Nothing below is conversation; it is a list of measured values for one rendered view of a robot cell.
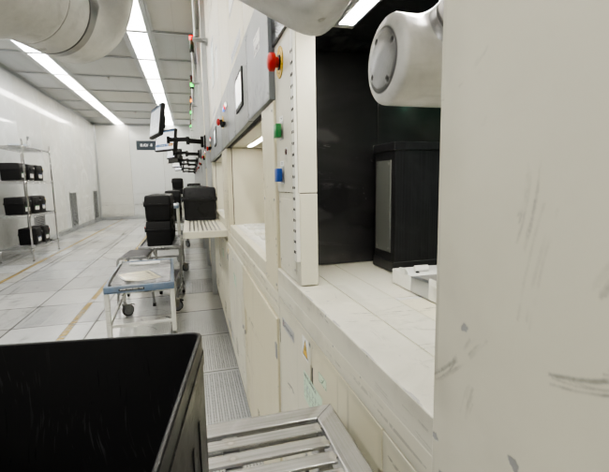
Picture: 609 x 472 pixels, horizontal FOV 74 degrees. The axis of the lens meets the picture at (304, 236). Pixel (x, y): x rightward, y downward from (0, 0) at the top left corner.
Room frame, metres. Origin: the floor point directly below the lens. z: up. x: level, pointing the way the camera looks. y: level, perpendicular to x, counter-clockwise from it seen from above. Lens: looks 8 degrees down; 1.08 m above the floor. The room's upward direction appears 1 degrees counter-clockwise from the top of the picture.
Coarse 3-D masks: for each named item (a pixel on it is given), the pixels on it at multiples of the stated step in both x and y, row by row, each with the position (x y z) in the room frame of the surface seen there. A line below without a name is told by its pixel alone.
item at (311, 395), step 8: (280, 48) 0.93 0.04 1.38; (280, 56) 0.93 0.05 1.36; (280, 72) 0.94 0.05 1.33; (280, 120) 0.95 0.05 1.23; (280, 168) 0.96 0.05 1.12; (304, 376) 0.76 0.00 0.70; (304, 384) 0.76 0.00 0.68; (312, 384) 0.71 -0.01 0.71; (304, 392) 0.77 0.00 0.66; (312, 392) 0.71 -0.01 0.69; (312, 400) 0.71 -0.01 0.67; (320, 400) 0.66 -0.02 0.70
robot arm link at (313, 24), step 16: (240, 0) 0.45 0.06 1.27; (256, 0) 0.43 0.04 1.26; (272, 0) 0.42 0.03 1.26; (288, 0) 0.41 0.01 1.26; (304, 0) 0.41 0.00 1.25; (320, 0) 0.40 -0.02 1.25; (336, 0) 0.40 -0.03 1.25; (272, 16) 0.44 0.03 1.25; (288, 16) 0.43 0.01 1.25; (304, 16) 0.42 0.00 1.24; (320, 16) 0.42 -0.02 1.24; (336, 16) 0.43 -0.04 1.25; (304, 32) 0.44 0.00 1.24; (320, 32) 0.45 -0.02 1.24
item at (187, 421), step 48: (144, 336) 0.39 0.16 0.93; (192, 336) 0.40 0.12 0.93; (0, 384) 0.37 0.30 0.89; (48, 384) 0.38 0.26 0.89; (96, 384) 0.38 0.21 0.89; (144, 384) 0.39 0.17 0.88; (192, 384) 0.32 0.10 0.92; (0, 432) 0.37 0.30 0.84; (48, 432) 0.38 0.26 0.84; (96, 432) 0.38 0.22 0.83; (144, 432) 0.39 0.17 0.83; (192, 432) 0.31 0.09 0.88
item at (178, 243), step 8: (144, 240) 4.41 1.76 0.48; (176, 240) 4.53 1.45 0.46; (144, 248) 4.05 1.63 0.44; (152, 248) 4.07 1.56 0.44; (160, 248) 4.09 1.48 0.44; (168, 248) 4.11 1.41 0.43; (176, 248) 4.13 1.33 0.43; (160, 256) 4.92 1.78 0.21; (168, 256) 4.93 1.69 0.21; (176, 256) 4.96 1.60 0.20; (184, 256) 4.97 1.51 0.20; (184, 264) 4.96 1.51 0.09
